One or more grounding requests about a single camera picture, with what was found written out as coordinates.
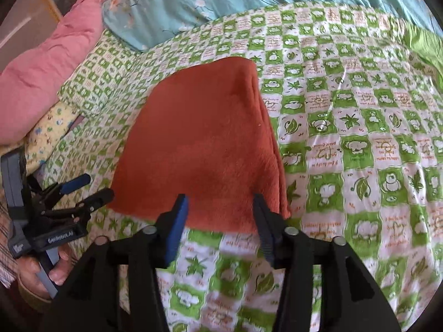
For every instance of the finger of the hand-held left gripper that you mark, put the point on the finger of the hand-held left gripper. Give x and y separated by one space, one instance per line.
93 200
74 184

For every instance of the rust red knit sweater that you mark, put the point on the rust red knit sweater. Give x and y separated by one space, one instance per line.
207 145

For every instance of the light blue floral quilt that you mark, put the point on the light blue floral quilt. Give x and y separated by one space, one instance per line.
207 3

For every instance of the striped woven cloth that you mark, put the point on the striped woven cloth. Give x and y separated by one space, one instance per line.
7 249

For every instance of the pink pillow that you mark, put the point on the pink pillow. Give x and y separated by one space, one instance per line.
45 76

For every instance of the person's left forearm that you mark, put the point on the person's left forearm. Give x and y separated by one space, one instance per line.
33 301

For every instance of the yellow patterned pillow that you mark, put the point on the yellow patterned pillow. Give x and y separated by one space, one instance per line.
52 128

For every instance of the green checked printed bedsheet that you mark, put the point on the green checked printed bedsheet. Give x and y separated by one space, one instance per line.
346 166

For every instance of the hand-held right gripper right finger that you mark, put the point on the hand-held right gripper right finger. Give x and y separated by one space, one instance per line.
265 228

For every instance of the person's left hand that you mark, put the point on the person's left hand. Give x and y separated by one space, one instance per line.
31 276

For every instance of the plain green cloth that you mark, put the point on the plain green cloth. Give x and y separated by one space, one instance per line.
425 52

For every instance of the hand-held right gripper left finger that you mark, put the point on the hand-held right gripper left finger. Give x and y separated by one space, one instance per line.
177 226

